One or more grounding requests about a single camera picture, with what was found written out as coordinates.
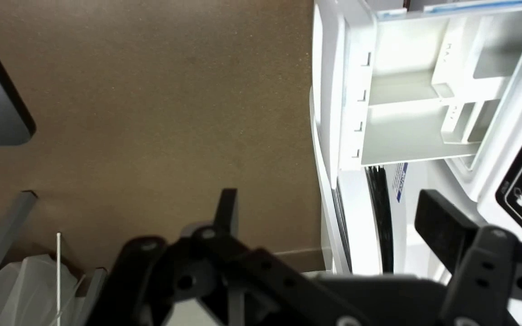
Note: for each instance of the white detergent tray black front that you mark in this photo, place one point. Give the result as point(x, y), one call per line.
point(407, 132)

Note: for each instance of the thin white rod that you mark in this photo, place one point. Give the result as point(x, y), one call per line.
point(59, 271)

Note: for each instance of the white washing machine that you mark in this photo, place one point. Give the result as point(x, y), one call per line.
point(485, 181)

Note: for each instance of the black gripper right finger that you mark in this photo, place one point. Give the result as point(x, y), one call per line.
point(445, 228)

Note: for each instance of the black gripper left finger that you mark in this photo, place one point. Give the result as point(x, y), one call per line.
point(228, 210)

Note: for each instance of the grey metal bar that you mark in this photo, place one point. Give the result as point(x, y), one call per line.
point(8, 235)

